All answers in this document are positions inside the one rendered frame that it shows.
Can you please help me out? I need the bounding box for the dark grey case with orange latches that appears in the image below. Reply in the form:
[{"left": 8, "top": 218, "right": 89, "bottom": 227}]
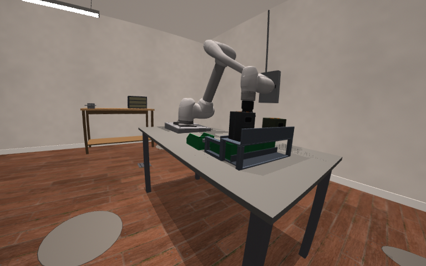
[{"left": 229, "top": 111, "right": 256, "bottom": 142}]

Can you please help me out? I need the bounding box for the grey metal shelf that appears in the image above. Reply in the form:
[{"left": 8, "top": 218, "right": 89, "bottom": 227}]
[{"left": 202, "top": 126, "right": 295, "bottom": 170}]

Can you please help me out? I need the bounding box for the green open-front bin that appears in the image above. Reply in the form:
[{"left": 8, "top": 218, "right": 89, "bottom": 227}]
[
  {"left": 247, "top": 144, "right": 262, "bottom": 152},
  {"left": 210, "top": 142, "right": 247, "bottom": 161},
  {"left": 262, "top": 142, "right": 275, "bottom": 150},
  {"left": 186, "top": 133, "right": 214, "bottom": 150}
]

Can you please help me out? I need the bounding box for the dark green tool case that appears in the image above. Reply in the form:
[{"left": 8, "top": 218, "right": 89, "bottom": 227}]
[{"left": 262, "top": 117, "right": 286, "bottom": 128}]

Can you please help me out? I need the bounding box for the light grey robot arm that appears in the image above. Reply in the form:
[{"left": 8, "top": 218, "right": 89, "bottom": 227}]
[{"left": 173, "top": 40, "right": 275, "bottom": 127}]

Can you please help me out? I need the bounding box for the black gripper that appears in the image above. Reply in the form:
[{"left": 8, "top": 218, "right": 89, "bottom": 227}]
[{"left": 241, "top": 101, "right": 254, "bottom": 112}]

